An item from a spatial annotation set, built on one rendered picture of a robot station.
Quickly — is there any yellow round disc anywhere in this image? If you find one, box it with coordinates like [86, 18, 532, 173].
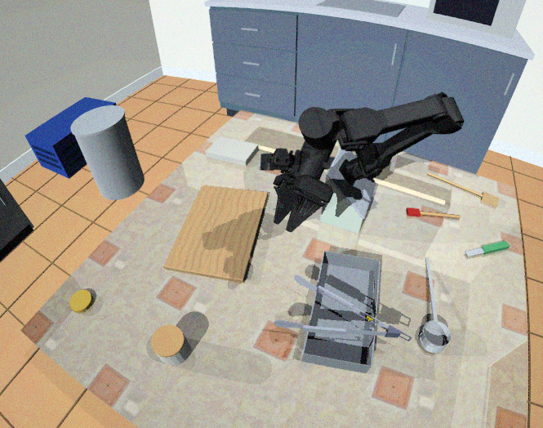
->
[69, 289, 93, 313]

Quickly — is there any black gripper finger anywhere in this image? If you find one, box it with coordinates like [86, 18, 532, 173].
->
[286, 189, 324, 232]
[274, 186, 294, 225]

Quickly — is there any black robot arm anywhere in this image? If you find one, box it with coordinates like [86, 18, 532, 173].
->
[260, 92, 464, 186]

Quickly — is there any light brown wooden board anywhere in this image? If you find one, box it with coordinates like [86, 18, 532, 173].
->
[164, 185, 268, 283]

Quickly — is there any grey saucepan with long handle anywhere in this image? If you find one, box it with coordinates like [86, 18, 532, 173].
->
[418, 257, 452, 354]

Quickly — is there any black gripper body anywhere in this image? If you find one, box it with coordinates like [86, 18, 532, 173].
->
[273, 147, 333, 203]

